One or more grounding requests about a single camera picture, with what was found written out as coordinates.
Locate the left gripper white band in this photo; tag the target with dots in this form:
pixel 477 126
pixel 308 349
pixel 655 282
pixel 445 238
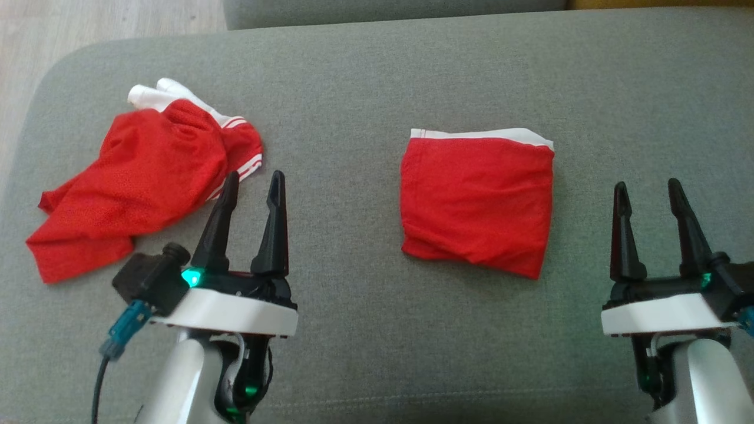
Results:
pixel 235 312

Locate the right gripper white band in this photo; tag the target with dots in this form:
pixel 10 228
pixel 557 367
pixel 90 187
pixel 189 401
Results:
pixel 665 315

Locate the red and white basketball jersey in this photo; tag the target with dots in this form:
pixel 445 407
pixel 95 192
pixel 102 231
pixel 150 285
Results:
pixel 141 182

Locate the red shorts with white trim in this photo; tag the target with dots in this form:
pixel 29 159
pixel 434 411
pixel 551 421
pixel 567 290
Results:
pixel 477 200

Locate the grey fabric sofa seat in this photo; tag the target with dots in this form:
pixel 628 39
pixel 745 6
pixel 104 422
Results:
pixel 377 330

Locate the mustard yellow cushion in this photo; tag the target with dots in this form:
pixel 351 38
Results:
pixel 660 3

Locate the grey sofa back cushion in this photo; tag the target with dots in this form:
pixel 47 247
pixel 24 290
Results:
pixel 383 12

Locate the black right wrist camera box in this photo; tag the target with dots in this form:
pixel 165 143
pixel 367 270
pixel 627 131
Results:
pixel 730 285

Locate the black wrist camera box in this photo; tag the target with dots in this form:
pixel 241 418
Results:
pixel 730 285
pixel 150 280

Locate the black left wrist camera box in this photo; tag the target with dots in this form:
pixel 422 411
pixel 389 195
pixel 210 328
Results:
pixel 150 280

